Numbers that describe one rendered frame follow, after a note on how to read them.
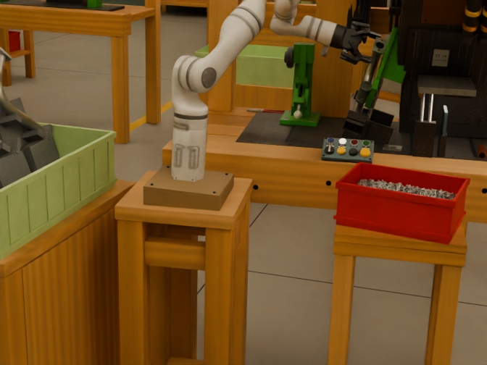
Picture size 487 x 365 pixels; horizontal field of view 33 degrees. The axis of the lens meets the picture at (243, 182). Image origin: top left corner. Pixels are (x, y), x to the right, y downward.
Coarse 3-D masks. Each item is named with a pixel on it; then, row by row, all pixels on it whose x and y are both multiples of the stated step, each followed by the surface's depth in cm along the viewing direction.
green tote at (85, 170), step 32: (64, 128) 249; (64, 160) 218; (96, 160) 237; (0, 192) 192; (32, 192) 206; (64, 192) 220; (96, 192) 238; (0, 224) 194; (32, 224) 208; (0, 256) 196
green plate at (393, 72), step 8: (392, 32) 251; (392, 40) 251; (392, 48) 253; (384, 56) 253; (392, 56) 254; (384, 64) 254; (392, 64) 255; (384, 72) 256; (392, 72) 255; (400, 72) 255; (392, 80) 256; (400, 80) 256
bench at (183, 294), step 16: (208, 112) 305; (224, 112) 306; (240, 112) 306; (256, 112) 307; (208, 128) 283; (224, 128) 284; (240, 128) 284; (176, 272) 264; (192, 272) 264; (176, 288) 265; (192, 288) 266; (176, 304) 267; (192, 304) 268; (176, 320) 269; (192, 320) 270; (176, 336) 271; (192, 336) 272; (176, 352) 273; (192, 352) 275
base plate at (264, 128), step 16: (256, 128) 277; (272, 128) 278; (288, 128) 278; (304, 128) 279; (320, 128) 279; (336, 128) 280; (272, 144) 259; (288, 144) 259; (304, 144) 260; (320, 144) 260; (400, 144) 263; (448, 144) 265; (464, 144) 265; (480, 160) 249
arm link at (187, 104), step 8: (184, 56) 218; (192, 56) 217; (176, 64) 217; (184, 64) 215; (176, 72) 217; (184, 72) 215; (176, 80) 218; (184, 80) 215; (176, 88) 219; (184, 88) 219; (176, 96) 219; (184, 96) 220; (192, 96) 222; (176, 104) 219; (184, 104) 219; (192, 104) 219; (200, 104) 221; (176, 112) 220; (184, 112) 218; (192, 112) 218; (200, 112) 218
